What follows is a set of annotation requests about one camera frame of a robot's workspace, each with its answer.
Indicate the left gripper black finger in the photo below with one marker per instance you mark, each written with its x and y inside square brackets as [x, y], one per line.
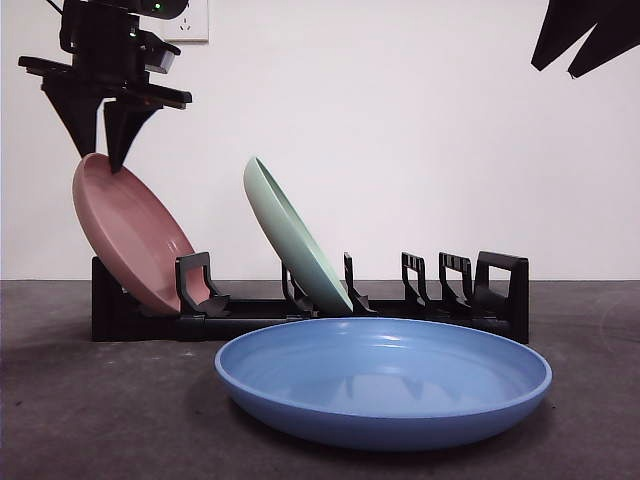
[77, 115]
[122, 130]

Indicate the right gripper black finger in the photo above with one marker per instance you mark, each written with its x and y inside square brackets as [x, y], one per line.
[560, 30]
[610, 40]

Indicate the pink plate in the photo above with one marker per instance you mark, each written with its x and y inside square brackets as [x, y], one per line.
[130, 235]

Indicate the light green plate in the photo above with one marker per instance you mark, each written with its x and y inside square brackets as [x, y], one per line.
[285, 235]

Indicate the blue plate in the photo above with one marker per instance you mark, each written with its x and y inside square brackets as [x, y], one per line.
[380, 400]

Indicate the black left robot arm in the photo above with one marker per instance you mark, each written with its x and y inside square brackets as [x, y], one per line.
[170, 7]

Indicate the black plastic dish rack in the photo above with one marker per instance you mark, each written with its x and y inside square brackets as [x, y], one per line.
[150, 330]

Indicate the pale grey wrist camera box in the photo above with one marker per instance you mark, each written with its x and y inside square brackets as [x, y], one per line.
[162, 57]

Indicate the white wall socket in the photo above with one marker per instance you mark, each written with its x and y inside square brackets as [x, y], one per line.
[195, 25]

